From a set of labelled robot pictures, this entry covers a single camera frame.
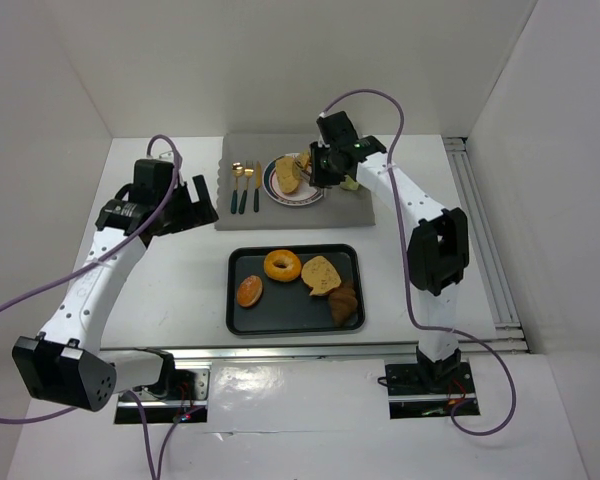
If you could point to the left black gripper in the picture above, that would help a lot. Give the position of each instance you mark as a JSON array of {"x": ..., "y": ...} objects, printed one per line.
[{"x": 191, "y": 209}]

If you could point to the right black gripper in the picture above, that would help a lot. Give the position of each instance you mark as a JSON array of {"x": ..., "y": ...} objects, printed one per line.
[{"x": 315, "y": 165}]

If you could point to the small bread slice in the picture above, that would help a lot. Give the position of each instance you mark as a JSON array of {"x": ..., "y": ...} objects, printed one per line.
[{"x": 303, "y": 160}]

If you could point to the large oval bread slice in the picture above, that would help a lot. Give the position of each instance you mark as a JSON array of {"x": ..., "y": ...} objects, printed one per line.
[{"x": 288, "y": 174}]

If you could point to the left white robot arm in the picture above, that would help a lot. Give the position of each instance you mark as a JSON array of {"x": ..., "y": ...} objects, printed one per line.
[{"x": 64, "y": 363}]

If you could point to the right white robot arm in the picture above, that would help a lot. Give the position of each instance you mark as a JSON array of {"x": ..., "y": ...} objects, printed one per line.
[{"x": 434, "y": 239}]

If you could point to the bread slice right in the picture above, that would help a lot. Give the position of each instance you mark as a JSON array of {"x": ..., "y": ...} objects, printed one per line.
[{"x": 320, "y": 276}]

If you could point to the white plate teal red rim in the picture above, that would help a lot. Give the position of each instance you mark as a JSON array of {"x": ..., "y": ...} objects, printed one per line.
[{"x": 303, "y": 195}]

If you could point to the pale yellow mug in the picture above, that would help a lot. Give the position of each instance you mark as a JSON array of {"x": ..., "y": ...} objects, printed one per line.
[{"x": 349, "y": 184}]

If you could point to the grey placemat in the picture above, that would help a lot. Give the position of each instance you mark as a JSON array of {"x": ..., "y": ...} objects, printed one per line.
[{"x": 338, "y": 209}]

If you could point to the small gold spoon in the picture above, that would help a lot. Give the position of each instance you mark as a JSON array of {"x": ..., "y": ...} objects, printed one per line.
[{"x": 244, "y": 195}]

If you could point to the round cream filled bun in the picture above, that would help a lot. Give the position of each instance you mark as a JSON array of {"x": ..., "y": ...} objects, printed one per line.
[{"x": 249, "y": 291}]

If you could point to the brown croissant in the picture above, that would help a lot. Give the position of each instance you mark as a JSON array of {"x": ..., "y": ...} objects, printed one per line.
[{"x": 343, "y": 303}]

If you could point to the gold knife green handle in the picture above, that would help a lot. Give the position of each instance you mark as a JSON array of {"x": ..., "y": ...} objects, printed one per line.
[{"x": 258, "y": 182}]

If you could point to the gold spoon green handle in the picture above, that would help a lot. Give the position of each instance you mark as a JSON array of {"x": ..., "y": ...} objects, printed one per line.
[{"x": 237, "y": 171}]

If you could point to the glazed ring doughnut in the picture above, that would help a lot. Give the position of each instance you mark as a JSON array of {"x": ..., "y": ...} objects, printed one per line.
[{"x": 282, "y": 265}]

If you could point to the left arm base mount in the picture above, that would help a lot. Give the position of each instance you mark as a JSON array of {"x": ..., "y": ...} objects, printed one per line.
[{"x": 175, "y": 390}]

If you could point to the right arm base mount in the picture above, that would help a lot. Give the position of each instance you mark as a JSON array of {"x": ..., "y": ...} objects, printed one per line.
[{"x": 410, "y": 396}]

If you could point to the aluminium rail right side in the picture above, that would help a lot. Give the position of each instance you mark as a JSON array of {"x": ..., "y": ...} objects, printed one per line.
[{"x": 509, "y": 331}]

